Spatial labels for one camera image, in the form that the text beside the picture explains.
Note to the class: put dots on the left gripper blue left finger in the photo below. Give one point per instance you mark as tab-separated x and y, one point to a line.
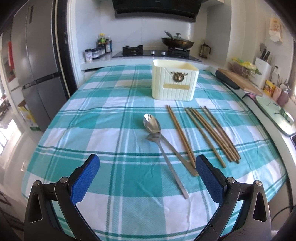
41	221

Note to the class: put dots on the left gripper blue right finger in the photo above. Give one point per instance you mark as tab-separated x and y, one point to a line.
253	221

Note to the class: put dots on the wooden chopstick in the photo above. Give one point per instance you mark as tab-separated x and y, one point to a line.
237	161
181	136
206	138
212	134
216	134
222	132

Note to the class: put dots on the steel spoon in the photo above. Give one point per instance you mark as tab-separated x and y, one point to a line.
156	139
153	127

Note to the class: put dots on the teal plaid tablecloth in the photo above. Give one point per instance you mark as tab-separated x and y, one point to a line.
134	195

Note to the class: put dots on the yellow seasoning packet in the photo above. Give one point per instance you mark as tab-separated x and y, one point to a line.
269	88

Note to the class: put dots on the wooden cutting board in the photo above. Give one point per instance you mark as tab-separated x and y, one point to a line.
243	83

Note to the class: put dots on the black rolled mat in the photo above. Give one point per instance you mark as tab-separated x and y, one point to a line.
226	80

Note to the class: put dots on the white knife block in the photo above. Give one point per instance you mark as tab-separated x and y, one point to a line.
263	70

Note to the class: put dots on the cream utensil holder box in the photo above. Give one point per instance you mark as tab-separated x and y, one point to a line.
173	80

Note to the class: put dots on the glass french press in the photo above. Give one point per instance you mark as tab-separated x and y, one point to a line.
205	51

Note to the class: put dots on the condiment bottles group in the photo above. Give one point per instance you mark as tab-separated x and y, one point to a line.
104	43

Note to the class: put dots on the black gas stove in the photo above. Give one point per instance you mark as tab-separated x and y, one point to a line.
138	51

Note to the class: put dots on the black wok with lid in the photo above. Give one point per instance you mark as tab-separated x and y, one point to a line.
176	41

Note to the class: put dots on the grey refrigerator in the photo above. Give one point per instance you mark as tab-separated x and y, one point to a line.
36	60

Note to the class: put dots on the black range hood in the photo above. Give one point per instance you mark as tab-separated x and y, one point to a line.
185	10

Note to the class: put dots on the wire basket with vegetables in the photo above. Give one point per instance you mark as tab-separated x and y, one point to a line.
244	68

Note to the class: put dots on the hanging wall bag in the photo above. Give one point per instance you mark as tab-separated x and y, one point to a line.
275	30

